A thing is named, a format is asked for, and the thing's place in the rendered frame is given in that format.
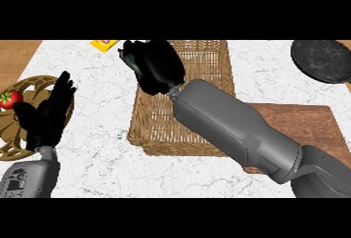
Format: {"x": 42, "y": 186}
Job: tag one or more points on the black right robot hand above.
{"x": 160, "y": 68}

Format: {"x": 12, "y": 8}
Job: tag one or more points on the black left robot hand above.
{"x": 46, "y": 121}

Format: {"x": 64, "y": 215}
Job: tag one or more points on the rectangular wicker basket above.
{"x": 201, "y": 62}

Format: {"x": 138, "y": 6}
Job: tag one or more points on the yellow packet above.
{"x": 104, "y": 45}

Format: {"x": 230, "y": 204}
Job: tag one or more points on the red tomato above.
{"x": 9, "y": 99}

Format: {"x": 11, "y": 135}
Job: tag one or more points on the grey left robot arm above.
{"x": 27, "y": 176}

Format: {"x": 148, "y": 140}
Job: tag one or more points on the black round pan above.
{"x": 325, "y": 60}

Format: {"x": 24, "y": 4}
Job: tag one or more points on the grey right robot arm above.
{"x": 238, "y": 133}

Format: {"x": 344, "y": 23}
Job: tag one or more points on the brown wooden cutting board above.
{"x": 310, "y": 127}

